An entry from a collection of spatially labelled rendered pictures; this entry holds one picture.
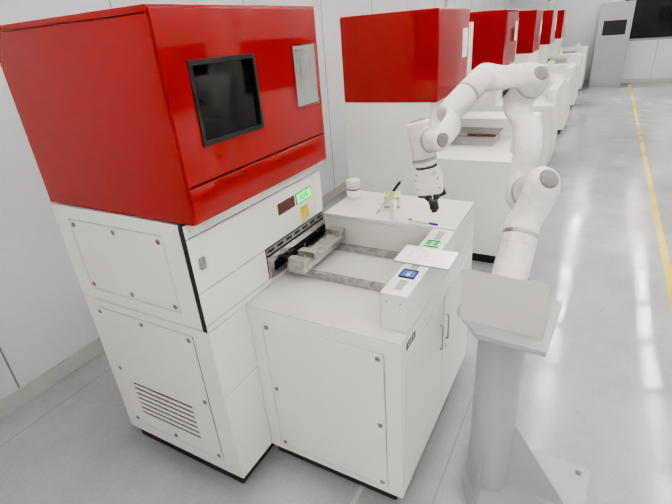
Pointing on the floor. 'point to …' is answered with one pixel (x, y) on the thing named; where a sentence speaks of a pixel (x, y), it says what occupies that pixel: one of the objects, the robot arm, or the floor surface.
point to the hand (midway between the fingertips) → (434, 206)
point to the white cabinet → (361, 388)
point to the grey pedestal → (516, 345)
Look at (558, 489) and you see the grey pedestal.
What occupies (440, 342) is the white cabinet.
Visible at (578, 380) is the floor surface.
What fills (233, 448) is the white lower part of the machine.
